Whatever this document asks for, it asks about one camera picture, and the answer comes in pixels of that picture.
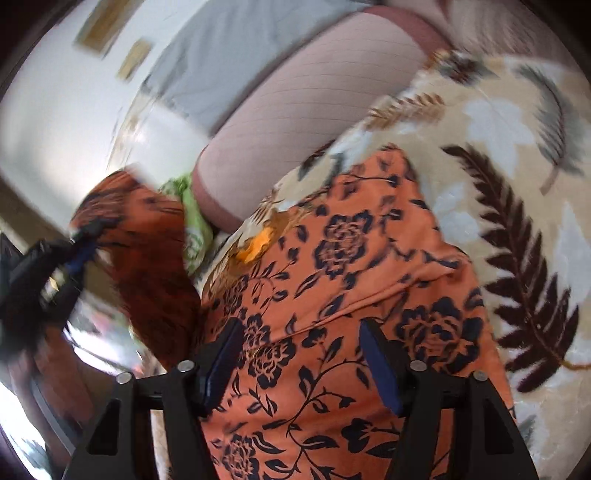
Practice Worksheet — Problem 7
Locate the orange floral garment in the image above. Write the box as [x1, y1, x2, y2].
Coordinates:
[69, 143, 518, 480]

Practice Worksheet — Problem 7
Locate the green patterned pillow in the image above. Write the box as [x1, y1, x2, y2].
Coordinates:
[159, 173, 215, 278]

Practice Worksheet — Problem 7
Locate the pink bolster pillow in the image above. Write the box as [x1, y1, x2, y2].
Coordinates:
[191, 0, 462, 234]

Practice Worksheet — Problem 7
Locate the wall picture frame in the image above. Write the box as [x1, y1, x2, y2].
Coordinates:
[74, 4, 125, 51]
[115, 39, 153, 79]

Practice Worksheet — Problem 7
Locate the grey pillow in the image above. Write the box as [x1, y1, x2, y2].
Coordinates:
[141, 0, 384, 139]

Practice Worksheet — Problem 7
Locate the leaf-print blanket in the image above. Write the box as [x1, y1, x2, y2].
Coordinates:
[152, 51, 591, 480]

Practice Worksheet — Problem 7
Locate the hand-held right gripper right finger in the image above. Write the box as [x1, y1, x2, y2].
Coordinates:
[360, 319, 539, 480]

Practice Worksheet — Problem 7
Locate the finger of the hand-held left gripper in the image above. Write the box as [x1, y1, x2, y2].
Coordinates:
[65, 217, 109, 278]

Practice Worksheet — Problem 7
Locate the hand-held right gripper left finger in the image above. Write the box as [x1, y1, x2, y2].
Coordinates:
[62, 318, 245, 480]

